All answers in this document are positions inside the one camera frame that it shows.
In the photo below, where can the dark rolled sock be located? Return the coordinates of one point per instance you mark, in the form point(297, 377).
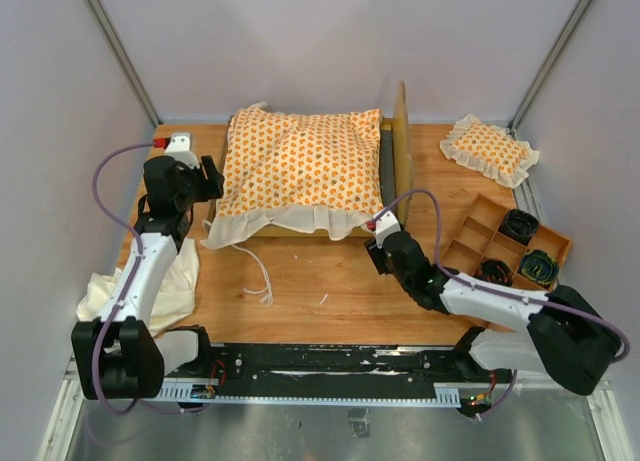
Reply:
point(519, 226)
point(539, 267)
point(494, 271)

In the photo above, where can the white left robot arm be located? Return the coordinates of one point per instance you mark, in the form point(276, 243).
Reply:
point(116, 355)

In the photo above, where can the duck print bed cover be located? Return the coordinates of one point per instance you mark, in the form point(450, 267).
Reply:
point(303, 173)

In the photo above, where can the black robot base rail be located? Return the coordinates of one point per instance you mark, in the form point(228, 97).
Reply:
point(334, 375)

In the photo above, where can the cream cloth pile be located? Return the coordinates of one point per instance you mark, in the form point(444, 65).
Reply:
point(157, 285)

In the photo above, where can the wooden compartment organizer box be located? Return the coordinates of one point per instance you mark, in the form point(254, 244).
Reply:
point(478, 238)

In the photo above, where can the duck print small pillow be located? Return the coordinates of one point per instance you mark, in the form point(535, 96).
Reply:
point(489, 150)

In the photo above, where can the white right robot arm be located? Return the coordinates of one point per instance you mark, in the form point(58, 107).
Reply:
point(556, 332)

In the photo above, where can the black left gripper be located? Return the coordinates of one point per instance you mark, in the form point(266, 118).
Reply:
point(198, 172)

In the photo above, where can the dark rolled sock upper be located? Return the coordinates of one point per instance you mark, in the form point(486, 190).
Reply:
point(519, 226)

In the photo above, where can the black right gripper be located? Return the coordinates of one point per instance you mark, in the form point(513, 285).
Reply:
point(377, 253)

